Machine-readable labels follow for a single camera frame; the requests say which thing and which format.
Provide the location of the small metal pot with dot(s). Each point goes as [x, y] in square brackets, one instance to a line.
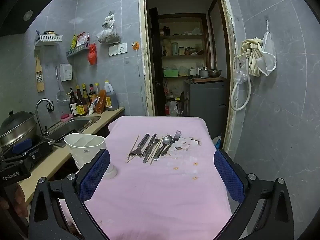
[203, 73]

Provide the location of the white mesh bag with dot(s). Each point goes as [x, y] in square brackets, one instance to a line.
[268, 55]

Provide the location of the person's left hand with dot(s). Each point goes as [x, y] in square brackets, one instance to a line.
[21, 200]

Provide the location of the pink soap dish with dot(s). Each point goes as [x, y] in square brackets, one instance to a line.
[66, 117]

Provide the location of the white wall switch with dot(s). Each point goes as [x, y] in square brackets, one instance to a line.
[113, 50]

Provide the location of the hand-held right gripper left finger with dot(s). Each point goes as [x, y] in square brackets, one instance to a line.
[96, 177]

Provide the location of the metal strainer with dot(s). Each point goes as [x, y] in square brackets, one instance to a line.
[61, 96]

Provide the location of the metal fork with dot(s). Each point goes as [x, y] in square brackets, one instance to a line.
[176, 136]

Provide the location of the red plastic bag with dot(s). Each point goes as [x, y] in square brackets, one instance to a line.
[92, 55]

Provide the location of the white utensil holder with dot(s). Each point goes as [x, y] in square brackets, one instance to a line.
[80, 152]

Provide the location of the beige kitchen counter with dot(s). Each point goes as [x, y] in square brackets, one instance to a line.
[50, 170]

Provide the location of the tall dark sauce bottle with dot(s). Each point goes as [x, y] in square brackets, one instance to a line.
[86, 97]

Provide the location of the red white snack packet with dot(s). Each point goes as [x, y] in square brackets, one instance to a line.
[82, 38]

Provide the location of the clear bag of dried goods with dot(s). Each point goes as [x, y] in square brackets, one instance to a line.
[108, 33]

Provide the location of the metal peeler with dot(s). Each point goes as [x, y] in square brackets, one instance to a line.
[143, 142]

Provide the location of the cream rubber gloves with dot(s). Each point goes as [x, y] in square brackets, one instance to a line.
[252, 55]

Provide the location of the wooden board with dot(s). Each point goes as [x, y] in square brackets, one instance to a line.
[207, 79]

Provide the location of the black range hood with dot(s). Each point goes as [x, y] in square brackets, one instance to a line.
[22, 12]

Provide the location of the white door frame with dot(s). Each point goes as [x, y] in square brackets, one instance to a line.
[143, 55]

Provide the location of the white blue packet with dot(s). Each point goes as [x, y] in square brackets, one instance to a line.
[92, 107]

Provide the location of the dark bottle red cap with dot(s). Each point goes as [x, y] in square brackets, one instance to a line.
[92, 93]

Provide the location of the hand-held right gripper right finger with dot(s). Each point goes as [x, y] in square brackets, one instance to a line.
[227, 177]

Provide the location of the orange plug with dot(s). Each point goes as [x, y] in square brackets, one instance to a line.
[135, 45]

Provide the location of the clear bottle yellow cap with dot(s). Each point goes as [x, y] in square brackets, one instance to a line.
[97, 90]

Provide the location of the wooden shelf unit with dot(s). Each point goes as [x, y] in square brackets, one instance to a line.
[185, 37]

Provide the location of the clear plastic bag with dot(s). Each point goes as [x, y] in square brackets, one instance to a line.
[240, 76]

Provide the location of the metal spoon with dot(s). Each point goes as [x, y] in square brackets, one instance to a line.
[167, 140]

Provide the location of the wooden grater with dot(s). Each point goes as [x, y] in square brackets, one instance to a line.
[40, 75]

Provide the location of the sauce bottle yellow label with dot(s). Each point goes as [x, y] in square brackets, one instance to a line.
[80, 105]

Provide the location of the steel faucet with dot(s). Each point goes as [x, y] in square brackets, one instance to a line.
[40, 110]

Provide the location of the metal table knife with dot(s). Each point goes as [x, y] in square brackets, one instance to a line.
[150, 152]
[150, 143]

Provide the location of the metal bowl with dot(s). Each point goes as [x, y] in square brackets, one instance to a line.
[215, 73]

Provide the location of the white wall rack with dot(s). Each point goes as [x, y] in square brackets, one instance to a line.
[48, 38]

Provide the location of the black wall holder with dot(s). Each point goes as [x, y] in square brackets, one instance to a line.
[50, 107]

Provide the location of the dark pump bottle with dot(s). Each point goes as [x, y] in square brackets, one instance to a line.
[73, 105]

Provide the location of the white wall box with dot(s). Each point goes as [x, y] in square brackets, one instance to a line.
[65, 72]

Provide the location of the yellow green snack packet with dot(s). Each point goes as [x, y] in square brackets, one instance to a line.
[74, 41]

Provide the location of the white wall socket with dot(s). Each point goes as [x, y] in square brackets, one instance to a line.
[122, 48]

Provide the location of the clear plastic bottle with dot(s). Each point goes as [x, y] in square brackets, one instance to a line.
[172, 108]

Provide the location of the steel sink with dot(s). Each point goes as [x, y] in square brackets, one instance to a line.
[70, 127]

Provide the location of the steel pot dark lid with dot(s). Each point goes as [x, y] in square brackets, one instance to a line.
[17, 127]

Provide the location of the pink floral tablecloth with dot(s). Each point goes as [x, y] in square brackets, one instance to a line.
[162, 192]

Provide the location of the green box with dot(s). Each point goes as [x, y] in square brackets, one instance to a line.
[170, 73]

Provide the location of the metal wall shelf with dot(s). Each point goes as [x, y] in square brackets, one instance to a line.
[77, 50]

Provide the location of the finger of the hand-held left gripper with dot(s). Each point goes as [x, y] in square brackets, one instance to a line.
[22, 145]
[15, 158]

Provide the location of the orange spice bag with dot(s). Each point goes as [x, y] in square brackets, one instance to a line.
[101, 103]

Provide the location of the grey cabinet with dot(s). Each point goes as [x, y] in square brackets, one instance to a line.
[205, 105]

